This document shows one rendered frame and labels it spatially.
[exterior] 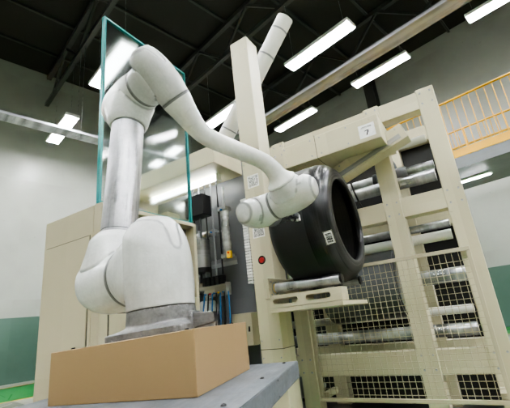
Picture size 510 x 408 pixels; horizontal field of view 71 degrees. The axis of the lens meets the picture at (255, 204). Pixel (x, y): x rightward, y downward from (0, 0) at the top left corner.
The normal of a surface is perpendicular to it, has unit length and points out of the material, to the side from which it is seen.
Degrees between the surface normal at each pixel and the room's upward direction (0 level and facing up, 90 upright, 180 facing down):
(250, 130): 90
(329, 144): 90
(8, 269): 90
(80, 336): 90
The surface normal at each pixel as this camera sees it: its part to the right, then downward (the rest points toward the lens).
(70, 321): -0.54, -0.21
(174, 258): 0.58, -0.40
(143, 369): -0.27, -0.27
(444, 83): -0.72, -0.14
